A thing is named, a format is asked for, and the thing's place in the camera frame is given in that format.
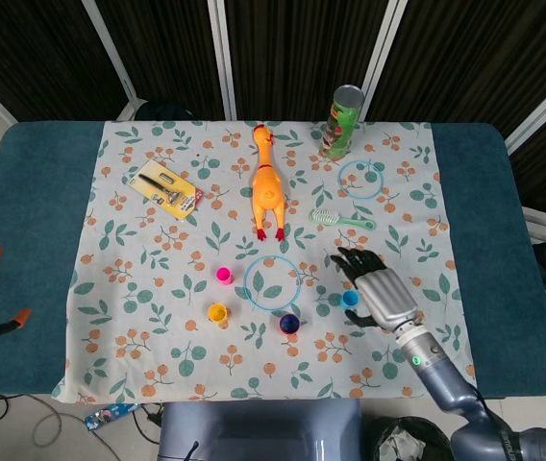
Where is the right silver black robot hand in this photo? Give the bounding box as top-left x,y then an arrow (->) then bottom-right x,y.
329,247 -> 422,333

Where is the dark blue plastic cup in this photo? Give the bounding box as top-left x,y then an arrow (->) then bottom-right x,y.
279,311 -> 302,336

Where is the yellow plastic cup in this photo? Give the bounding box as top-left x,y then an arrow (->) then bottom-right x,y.
207,302 -> 231,329

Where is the orange plastic cup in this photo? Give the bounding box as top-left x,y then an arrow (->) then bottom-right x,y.
278,310 -> 302,337

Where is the teal table cover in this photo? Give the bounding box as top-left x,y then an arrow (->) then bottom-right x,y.
0,120 -> 546,400

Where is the mint green hairbrush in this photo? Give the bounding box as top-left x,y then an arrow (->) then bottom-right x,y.
309,207 -> 378,232

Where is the black trash bin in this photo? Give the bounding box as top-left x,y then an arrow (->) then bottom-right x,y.
366,415 -> 458,461

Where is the orange rubber chicken toy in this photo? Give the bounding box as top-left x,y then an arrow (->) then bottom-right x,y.
250,123 -> 287,242

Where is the colourful printed wrapper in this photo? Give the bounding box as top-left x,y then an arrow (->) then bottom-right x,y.
84,402 -> 140,432

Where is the green chips can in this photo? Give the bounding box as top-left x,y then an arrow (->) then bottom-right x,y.
318,85 -> 365,160

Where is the grey-blue robot torso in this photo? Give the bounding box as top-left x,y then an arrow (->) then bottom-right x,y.
157,400 -> 363,461

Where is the floral printed tablecloth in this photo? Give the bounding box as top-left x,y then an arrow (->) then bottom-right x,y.
50,119 -> 477,404

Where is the yellow razor blister pack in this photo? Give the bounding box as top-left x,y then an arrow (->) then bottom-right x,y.
127,158 -> 206,221

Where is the dark white-framed partition screen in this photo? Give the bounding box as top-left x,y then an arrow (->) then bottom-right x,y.
0,0 -> 546,241

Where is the black bag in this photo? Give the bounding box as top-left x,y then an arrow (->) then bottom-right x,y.
134,98 -> 197,122

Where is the small light blue ring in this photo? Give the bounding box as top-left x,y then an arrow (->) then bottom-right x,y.
337,158 -> 385,202

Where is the large light blue ring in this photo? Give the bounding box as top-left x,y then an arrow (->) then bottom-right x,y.
243,254 -> 302,311

